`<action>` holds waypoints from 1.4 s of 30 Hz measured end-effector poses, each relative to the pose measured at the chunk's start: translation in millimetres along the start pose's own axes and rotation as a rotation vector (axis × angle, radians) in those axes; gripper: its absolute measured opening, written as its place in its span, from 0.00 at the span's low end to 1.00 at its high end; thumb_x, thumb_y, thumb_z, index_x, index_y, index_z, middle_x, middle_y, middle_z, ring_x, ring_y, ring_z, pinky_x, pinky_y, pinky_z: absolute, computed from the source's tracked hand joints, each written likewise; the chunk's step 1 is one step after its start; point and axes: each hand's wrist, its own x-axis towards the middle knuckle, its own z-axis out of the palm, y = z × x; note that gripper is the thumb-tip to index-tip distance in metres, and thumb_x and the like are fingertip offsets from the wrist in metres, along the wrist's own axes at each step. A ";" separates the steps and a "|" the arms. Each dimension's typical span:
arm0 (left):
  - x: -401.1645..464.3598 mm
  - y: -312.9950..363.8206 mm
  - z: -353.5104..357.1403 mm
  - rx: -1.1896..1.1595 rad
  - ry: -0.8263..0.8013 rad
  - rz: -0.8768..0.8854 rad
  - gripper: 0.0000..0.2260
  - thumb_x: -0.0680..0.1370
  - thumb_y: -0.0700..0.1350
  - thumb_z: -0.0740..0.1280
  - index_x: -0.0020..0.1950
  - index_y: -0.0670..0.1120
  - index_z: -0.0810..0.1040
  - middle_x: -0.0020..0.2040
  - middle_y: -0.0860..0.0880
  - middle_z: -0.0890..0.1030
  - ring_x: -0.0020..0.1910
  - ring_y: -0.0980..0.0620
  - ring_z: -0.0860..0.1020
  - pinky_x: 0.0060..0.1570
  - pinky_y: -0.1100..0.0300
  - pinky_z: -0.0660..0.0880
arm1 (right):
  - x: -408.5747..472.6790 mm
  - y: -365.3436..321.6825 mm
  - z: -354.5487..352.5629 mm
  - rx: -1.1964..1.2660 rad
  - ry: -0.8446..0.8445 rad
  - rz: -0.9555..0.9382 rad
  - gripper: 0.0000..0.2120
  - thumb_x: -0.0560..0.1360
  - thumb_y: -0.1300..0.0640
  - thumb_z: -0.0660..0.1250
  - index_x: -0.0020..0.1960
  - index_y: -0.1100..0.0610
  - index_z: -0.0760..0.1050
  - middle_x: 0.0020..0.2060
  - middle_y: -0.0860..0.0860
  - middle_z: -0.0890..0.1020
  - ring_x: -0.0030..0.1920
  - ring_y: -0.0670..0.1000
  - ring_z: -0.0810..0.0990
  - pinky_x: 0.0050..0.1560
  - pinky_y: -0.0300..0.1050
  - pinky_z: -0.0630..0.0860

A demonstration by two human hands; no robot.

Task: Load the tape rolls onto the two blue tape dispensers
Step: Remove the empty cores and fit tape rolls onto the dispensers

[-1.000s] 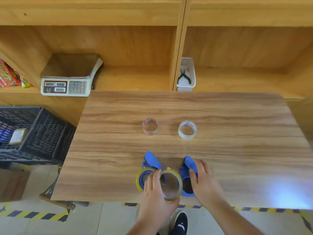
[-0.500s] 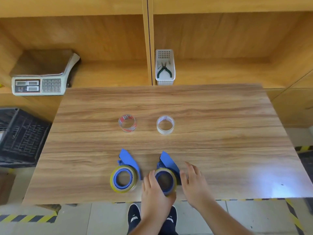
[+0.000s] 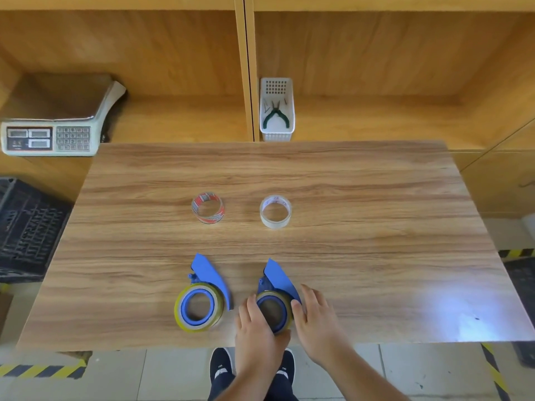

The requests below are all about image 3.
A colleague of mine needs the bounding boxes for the wooden shelf unit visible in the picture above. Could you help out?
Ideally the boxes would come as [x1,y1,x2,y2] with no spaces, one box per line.
[0,0,535,218]

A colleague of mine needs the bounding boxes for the brown cardboard box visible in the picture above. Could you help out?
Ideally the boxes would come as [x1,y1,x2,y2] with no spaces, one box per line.
[0,291,14,337]

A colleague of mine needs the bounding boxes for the blue tape dispenser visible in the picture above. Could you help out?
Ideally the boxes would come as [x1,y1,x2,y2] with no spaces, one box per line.
[255,257,303,335]
[182,253,234,324]

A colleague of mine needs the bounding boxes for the red patterned tape core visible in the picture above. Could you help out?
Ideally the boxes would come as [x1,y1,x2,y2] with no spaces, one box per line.
[191,192,226,225]

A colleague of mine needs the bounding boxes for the white plastic basket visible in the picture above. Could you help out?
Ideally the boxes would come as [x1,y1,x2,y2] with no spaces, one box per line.
[259,77,296,143]

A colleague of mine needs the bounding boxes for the clear tape roll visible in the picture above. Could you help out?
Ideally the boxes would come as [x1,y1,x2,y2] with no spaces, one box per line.
[259,194,293,230]

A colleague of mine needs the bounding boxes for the green handled pliers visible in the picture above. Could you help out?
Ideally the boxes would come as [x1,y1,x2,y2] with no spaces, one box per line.
[265,100,290,130]

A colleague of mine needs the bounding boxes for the white digital weighing scale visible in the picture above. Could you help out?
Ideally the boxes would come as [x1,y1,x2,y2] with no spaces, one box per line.
[0,72,127,158]

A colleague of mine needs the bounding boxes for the person's left hand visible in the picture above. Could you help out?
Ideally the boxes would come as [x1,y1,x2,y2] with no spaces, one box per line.
[234,293,292,376]

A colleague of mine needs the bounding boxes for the person's left forearm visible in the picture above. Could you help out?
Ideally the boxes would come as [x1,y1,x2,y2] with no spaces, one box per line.
[215,363,279,401]

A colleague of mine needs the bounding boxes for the yellow tape roll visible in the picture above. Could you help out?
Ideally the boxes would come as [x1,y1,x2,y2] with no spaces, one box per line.
[173,282,226,333]
[255,290,295,335]

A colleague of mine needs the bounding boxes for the person's right black shoe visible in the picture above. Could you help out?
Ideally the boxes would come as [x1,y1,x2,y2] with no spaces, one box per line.
[275,348,296,385]

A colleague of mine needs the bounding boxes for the person's right hand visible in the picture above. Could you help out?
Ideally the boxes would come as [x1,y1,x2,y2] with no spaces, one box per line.
[290,283,356,370]

